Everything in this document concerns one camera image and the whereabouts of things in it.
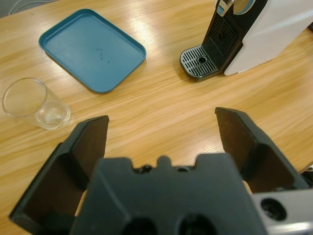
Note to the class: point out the white capsule coffee machine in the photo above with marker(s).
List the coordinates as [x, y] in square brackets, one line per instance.
[269, 31]

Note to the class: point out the teal plastic tray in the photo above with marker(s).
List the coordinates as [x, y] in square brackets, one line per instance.
[90, 49]

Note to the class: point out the clear drinking glass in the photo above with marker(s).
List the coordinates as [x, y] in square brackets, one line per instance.
[51, 115]

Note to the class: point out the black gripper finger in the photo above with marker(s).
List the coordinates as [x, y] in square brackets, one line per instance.
[261, 161]
[51, 183]

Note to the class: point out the black drip tray metal grille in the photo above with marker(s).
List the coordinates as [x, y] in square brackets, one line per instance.
[199, 63]

